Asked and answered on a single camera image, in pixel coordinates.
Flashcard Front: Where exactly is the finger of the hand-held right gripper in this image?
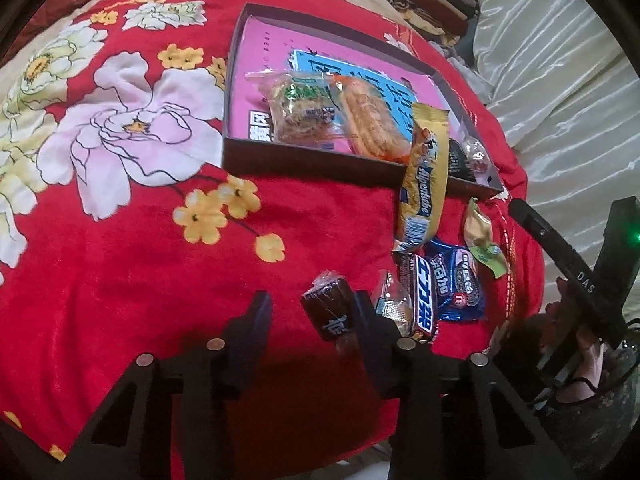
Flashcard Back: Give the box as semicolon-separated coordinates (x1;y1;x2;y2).
509;197;568;267

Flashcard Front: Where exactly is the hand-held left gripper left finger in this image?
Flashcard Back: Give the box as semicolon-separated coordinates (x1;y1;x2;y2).
55;290;273;480

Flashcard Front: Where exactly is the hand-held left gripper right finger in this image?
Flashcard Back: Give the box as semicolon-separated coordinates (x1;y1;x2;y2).
352;290;576;480

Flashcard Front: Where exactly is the small clear cake packet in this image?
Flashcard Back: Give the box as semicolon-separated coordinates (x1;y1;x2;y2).
372;270;417;337

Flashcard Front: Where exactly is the cream green snack packet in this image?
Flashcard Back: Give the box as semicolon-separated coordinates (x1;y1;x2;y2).
462;199;508;278

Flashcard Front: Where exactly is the dark brown candy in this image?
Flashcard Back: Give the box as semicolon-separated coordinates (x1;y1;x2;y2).
300;271;358;356

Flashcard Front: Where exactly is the brown chocolate bar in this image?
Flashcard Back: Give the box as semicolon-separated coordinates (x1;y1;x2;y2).
395;252;441;343

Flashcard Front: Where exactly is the clear candy packet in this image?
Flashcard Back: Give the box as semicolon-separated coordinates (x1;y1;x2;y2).
462;132;496;187

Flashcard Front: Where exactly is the blue cookie packet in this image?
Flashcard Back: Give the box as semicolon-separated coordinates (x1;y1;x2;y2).
425;237;488;322

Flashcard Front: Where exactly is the black snack packet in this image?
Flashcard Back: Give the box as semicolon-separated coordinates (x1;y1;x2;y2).
446;137;476;182

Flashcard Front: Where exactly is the yellow wafer bar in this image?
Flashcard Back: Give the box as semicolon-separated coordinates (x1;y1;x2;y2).
392;102;451;253

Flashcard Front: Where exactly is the dark cardboard box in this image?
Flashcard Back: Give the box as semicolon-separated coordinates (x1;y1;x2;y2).
222;2;505;203

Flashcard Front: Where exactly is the orange cracker packet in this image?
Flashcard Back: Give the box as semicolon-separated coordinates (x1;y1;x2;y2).
327;74;417;163

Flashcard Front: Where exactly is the clear pastry packet green label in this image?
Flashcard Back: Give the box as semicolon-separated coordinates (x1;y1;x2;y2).
245;71;342;146

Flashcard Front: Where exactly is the person's right forearm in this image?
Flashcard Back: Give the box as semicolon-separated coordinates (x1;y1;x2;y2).
540;345;640;480

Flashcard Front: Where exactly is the person's right hand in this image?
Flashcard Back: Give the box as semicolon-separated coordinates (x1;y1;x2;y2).
547;280;608;403

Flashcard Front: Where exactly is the red floral blanket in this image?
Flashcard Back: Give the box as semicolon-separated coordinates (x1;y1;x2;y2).
0;0;546;480

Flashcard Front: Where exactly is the white satin curtain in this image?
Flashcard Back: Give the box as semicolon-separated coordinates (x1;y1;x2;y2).
450;0;640;311

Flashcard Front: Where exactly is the crumpled white grey cloth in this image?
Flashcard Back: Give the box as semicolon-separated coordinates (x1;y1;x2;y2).
440;35;497;107

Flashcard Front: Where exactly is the pink book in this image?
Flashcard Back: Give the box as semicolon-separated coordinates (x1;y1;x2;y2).
235;17;442;157

